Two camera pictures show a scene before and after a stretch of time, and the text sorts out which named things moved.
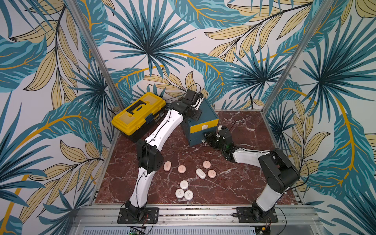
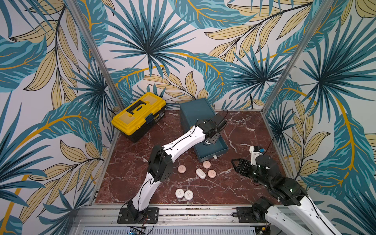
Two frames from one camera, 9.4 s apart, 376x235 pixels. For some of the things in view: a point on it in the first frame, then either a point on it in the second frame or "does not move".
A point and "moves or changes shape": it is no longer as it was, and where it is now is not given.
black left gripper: [199, 112] to [213, 140]
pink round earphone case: [181, 169] does not move
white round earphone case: [189, 195] does not move
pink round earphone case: [206, 164] does not move
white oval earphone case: [200, 173] does not move
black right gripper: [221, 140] to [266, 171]
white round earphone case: [179, 193] does not move
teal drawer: [199, 134] moves or changes shape
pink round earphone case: [212, 174] does not move
